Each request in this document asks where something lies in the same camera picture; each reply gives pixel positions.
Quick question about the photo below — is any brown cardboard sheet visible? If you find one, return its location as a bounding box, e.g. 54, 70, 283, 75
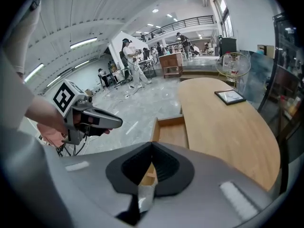
257, 44, 276, 57

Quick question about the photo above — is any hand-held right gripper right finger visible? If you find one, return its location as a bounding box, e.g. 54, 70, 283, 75
142, 141, 276, 228

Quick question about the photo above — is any person's left hand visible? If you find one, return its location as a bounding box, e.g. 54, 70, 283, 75
37, 123, 70, 147

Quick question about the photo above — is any white top desk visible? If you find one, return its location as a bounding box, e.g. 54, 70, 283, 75
137, 57, 157, 78

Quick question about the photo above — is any person's white shirt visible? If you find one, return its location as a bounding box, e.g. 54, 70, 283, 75
0, 0, 43, 130

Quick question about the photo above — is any oval wooden table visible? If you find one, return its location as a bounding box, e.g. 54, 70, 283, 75
177, 77, 281, 192

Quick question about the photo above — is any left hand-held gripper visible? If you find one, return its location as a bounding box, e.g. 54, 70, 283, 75
52, 79, 124, 145

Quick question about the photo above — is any clear water jug red label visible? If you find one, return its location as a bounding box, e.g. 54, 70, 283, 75
222, 54, 236, 75
232, 56, 241, 75

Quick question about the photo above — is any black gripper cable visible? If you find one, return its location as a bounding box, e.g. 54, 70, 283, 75
56, 136, 88, 157

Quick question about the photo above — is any black mezzanine railing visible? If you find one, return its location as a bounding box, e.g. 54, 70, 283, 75
132, 15, 214, 42

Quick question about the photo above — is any gold wire side table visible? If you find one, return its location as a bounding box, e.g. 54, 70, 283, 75
215, 52, 252, 89

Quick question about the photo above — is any tall black cabinet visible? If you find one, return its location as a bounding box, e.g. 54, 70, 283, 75
218, 37, 238, 57

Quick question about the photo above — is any black picture frame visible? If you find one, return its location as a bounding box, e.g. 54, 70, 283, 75
214, 89, 247, 106

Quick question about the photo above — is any person's left forearm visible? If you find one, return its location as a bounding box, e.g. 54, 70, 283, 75
25, 95, 68, 134

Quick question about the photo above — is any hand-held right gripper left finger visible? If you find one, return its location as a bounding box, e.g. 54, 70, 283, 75
44, 141, 153, 228

